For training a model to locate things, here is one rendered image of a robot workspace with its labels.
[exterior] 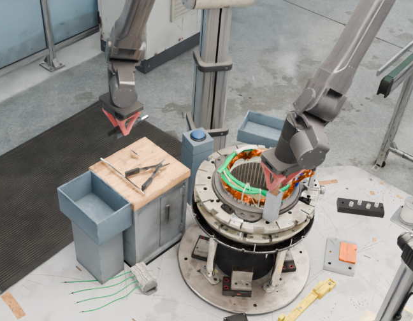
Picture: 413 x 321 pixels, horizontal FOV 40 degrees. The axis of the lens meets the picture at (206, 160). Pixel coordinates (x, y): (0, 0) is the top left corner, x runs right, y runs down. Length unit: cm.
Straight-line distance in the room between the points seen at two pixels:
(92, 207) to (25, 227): 133
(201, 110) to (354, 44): 81
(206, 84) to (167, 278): 61
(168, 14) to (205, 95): 201
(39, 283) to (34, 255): 107
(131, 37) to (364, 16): 48
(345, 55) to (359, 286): 80
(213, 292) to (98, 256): 33
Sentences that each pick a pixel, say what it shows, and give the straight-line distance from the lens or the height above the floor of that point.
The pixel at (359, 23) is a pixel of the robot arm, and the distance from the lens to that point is 117.
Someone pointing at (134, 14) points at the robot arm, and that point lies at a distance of 119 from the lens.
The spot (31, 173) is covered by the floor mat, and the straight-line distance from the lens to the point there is 313.
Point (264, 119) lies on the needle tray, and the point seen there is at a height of 105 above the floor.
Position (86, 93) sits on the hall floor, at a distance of 369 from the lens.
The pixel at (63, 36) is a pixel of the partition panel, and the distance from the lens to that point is 396.
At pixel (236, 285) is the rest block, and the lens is 158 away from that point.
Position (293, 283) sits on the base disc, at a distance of 166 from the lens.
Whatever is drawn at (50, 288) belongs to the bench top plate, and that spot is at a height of 78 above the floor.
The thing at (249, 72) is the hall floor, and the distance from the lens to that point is 395.
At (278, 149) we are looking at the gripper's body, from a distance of 123.
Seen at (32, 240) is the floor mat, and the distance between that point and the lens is 281.
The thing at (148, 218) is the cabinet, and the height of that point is 97.
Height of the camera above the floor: 211
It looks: 42 degrees down
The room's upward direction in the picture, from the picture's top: 5 degrees clockwise
